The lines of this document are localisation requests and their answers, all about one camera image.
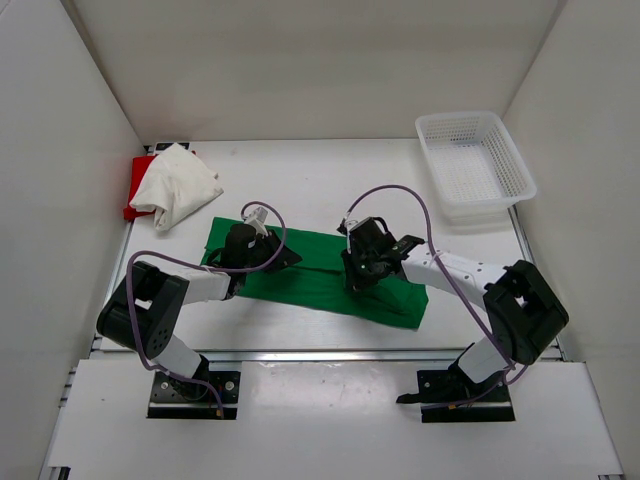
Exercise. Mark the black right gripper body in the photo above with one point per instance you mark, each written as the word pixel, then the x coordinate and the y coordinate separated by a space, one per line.
pixel 363 271

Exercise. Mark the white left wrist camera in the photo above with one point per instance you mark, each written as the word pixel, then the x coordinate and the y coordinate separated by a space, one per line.
pixel 256 219

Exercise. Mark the dark card behind red shirt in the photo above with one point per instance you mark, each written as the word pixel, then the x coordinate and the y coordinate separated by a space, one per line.
pixel 163 146

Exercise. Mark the aluminium rail front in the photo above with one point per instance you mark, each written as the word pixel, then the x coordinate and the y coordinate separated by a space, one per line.
pixel 333 356

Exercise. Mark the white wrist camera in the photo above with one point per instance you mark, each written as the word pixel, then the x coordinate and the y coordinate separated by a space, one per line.
pixel 256 219
pixel 346 225

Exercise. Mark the white plastic mesh basket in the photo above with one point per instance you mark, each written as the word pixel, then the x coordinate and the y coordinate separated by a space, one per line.
pixel 474 163

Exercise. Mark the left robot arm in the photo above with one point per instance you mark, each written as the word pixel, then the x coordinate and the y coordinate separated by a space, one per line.
pixel 142 312

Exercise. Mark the white t shirt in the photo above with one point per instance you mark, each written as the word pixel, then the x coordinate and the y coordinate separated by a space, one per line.
pixel 176 184

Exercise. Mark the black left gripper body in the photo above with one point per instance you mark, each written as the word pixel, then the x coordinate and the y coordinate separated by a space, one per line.
pixel 264 250

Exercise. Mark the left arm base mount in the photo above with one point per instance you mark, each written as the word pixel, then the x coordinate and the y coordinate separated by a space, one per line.
pixel 171 399

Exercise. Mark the green garment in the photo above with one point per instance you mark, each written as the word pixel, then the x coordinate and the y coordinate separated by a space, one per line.
pixel 318 282

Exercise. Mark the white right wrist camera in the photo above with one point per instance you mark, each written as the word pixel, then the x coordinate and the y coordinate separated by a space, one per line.
pixel 346 225

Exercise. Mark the red t shirt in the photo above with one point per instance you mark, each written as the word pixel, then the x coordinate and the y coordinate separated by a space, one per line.
pixel 138 170

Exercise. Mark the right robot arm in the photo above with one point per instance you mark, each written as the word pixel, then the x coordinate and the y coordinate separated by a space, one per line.
pixel 523 313

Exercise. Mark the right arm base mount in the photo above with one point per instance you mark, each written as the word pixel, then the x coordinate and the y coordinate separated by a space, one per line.
pixel 447 396

